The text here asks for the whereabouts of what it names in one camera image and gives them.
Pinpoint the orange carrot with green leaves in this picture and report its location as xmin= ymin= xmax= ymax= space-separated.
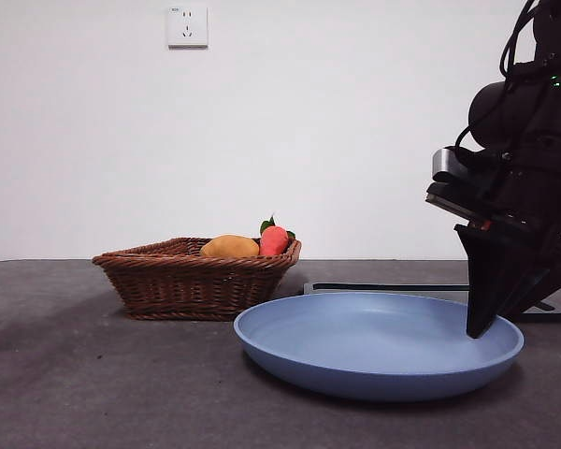
xmin=258 ymin=213 xmax=297 ymax=257

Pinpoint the black rectangular tray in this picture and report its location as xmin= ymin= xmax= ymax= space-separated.
xmin=301 ymin=282 xmax=561 ymax=325

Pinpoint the white wall power socket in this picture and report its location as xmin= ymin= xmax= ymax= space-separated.
xmin=167 ymin=5 xmax=209 ymax=51

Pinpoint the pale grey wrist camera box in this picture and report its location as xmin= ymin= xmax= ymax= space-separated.
xmin=431 ymin=145 xmax=474 ymax=183

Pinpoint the brown wicker basket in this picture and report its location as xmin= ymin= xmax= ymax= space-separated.
xmin=92 ymin=237 xmax=304 ymax=323

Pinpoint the blue round plate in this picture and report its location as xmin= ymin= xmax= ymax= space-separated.
xmin=233 ymin=291 xmax=526 ymax=403

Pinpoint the yellow-brown potato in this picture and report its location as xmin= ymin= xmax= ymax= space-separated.
xmin=199 ymin=234 xmax=262 ymax=259

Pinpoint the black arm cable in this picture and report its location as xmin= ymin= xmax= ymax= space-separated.
xmin=499 ymin=0 xmax=543 ymax=81

